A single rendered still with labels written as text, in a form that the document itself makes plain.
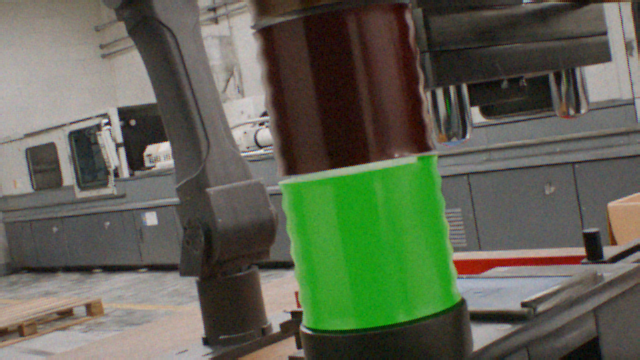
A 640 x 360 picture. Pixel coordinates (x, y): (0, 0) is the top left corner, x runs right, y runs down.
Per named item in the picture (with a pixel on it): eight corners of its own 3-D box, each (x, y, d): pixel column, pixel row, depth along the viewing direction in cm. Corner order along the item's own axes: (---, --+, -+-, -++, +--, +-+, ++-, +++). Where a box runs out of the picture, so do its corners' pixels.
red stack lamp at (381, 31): (348, 159, 24) (327, 33, 24) (468, 142, 22) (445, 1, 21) (243, 182, 21) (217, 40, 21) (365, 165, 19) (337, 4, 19)
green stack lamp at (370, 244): (371, 288, 24) (349, 165, 24) (492, 287, 22) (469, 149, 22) (269, 327, 22) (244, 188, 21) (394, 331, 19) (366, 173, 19)
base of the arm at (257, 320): (320, 244, 94) (273, 247, 99) (165, 292, 80) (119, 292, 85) (333, 319, 95) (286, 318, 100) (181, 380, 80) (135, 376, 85)
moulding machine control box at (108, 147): (100, 171, 919) (92, 133, 917) (119, 167, 935) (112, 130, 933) (109, 169, 906) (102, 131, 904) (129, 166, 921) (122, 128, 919)
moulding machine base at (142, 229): (10, 274, 1140) (-5, 197, 1135) (83, 257, 1209) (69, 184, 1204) (305, 272, 737) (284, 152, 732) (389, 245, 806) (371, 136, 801)
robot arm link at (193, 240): (275, 199, 89) (242, 202, 94) (200, 216, 84) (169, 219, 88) (287, 262, 90) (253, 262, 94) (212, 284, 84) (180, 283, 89)
